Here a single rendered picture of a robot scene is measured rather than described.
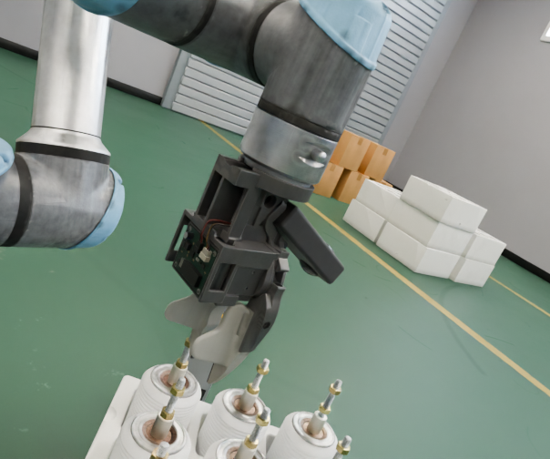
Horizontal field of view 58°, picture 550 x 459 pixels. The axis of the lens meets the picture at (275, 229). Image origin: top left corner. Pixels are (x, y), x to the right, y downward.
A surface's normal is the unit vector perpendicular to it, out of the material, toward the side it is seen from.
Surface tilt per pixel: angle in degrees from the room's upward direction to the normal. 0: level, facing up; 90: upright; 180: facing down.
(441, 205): 90
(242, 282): 90
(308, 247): 87
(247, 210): 90
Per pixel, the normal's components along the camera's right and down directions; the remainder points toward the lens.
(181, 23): 0.37, 0.86
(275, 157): -0.15, 0.22
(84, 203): 0.78, 0.11
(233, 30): 0.58, 0.64
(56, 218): 0.72, 0.36
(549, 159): -0.80, -0.19
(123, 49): 0.45, 0.43
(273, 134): -0.43, 0.06
